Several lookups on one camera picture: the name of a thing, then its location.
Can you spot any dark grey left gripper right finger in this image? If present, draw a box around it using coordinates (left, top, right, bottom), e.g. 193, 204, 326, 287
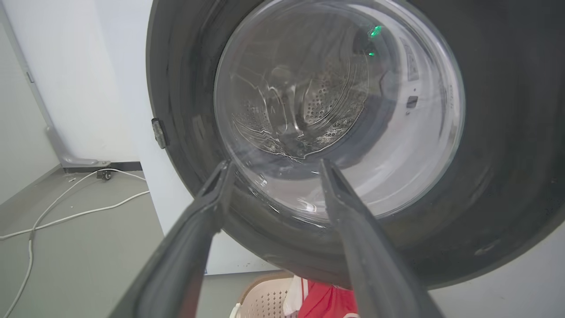
320, 159, 444, 318

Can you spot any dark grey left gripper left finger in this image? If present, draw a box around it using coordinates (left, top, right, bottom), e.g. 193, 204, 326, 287
109, 159, 235, 318

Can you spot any dark round washing machine door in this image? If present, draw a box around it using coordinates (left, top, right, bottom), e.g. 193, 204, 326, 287
146, 0, 565, 290

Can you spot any white washing machine body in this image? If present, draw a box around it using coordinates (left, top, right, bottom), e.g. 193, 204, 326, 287
94, 0, 565, 318

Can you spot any red and white garment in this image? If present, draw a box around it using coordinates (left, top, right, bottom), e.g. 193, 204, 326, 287
283, 276, 360, 318

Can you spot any beige plastic laundry basket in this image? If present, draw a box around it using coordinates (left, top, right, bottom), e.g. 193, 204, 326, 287
230, 271, 301, 318

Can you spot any grey panel foot with caster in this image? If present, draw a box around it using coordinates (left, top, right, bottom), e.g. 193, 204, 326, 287
44, 127, 143, 180

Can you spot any white floor cable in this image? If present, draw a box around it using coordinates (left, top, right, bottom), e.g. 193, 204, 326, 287
0, 190, 151, 241
4, 168, 147, 318

